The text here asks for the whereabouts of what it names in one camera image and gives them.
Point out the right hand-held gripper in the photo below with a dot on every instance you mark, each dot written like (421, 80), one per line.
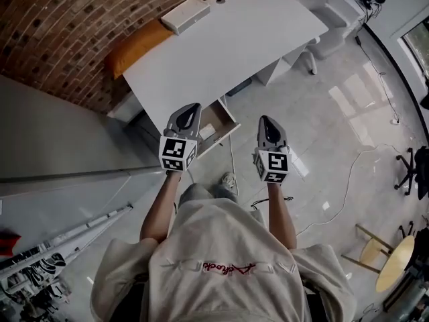
(275, 164)

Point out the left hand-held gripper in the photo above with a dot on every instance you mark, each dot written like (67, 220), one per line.
(174, 153)

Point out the white wooden drawer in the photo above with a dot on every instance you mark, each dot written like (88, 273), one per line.
(218, 117)

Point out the person's right forearm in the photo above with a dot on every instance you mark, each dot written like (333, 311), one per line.
(281, 216)

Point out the person's left forearm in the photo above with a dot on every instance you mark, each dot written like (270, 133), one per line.
(161, 210)

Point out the person's blue jeans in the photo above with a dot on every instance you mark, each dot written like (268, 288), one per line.
(197, 193)

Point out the person's grey sneaker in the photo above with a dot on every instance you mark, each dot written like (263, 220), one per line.
(228, 179)

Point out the orange cushion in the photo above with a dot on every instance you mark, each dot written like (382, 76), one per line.
(137, 49)

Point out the white desk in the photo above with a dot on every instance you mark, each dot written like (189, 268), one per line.
(218, 49)

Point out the white refrigerator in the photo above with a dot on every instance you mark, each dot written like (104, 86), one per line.
(60, 139)

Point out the person's beige shirt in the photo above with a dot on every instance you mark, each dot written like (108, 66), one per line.
(221, 273)

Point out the small white power strip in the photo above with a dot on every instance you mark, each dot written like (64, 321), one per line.
(395, 121)

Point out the white flat box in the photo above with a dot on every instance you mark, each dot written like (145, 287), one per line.
(184, 13)

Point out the black office chair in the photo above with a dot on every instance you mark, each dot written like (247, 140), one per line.
(417, 173)

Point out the white office chair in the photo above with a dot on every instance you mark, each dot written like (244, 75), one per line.
(321, 22)

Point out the white metal shelf rack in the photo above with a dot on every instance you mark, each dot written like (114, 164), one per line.
(50, 247)

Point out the round wooden stool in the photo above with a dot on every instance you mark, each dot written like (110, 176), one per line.
(395, 263)

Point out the black framed window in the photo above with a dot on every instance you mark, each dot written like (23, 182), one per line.
(417, 49)

